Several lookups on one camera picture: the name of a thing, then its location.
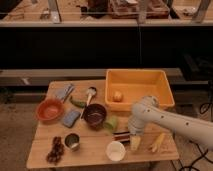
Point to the blue sponge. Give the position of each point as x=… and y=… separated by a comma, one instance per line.
x=69, y=119

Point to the small metal cup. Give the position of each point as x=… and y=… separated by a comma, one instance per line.
x=72, y=141

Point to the yellow plastic bin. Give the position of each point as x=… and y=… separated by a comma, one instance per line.
x=135, y=84

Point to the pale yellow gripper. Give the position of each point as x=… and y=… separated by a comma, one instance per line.
x=135, y=141

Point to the wooden table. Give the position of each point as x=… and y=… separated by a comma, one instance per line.
x=93, y=146

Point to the green cloth toy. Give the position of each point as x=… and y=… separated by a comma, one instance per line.
x=111, y=123

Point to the small orange fruit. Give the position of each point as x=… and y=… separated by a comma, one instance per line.
x=117, y=96

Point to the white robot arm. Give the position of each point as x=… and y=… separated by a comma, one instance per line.
x=147, y=111

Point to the white cup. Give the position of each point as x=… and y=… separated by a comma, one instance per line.
x=115, y=151

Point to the dark brown bowl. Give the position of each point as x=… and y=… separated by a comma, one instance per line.
x=94, y=115

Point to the dark grape bunch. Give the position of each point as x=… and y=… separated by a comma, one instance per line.
x=54, y=156

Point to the white spoon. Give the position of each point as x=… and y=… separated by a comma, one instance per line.
x=91, y=92

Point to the green pepper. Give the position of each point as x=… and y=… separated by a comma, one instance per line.
x=77, y=103

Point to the red bowl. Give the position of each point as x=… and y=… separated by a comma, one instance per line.
x=49, y=110

